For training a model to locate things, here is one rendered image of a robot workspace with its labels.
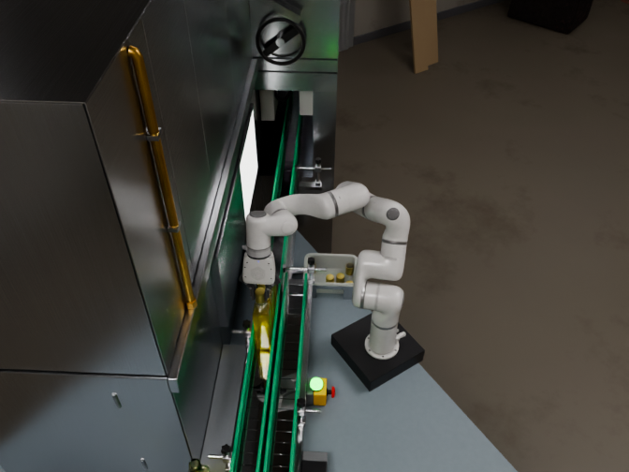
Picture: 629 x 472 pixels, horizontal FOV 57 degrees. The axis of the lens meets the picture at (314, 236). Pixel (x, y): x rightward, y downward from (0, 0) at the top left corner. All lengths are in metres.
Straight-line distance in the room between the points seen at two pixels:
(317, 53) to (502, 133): 2.57
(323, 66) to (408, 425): 1.53
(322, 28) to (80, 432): 1.78
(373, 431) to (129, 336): 1.02
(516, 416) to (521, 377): 0.23
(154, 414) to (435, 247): 2.51
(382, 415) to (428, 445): 0.18
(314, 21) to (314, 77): 0.26
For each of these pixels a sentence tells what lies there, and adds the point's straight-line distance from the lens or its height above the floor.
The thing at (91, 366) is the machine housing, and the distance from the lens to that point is 1.49.
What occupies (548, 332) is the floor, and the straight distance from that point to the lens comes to 3.49.
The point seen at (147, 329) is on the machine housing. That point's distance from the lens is 1.32.
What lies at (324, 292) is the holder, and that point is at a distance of 2.39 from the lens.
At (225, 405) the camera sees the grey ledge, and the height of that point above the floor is 0.88.
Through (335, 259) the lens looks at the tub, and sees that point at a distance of 2.47.
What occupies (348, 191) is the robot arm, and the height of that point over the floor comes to 1.43.
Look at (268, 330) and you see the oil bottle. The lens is 2.01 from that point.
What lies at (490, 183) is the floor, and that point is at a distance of 4.36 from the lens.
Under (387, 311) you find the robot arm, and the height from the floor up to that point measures 1.07.
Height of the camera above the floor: 2.59
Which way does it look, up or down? 44 degrees down
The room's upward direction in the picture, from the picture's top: straight up
